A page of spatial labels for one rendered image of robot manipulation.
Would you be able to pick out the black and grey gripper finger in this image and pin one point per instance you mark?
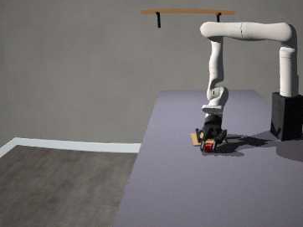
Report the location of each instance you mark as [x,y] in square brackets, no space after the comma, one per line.
[220,140]
[204,139]

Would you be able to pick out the red die with white pips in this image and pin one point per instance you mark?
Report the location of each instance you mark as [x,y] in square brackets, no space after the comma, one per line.
[208,147]

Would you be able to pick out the tan flat mat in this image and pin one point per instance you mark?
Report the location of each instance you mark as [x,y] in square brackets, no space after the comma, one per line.
[195,140]

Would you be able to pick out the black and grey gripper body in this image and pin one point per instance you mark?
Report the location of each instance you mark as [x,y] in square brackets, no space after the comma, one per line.
[212,121]

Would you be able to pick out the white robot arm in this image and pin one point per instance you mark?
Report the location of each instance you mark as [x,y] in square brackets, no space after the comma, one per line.
[283,32]

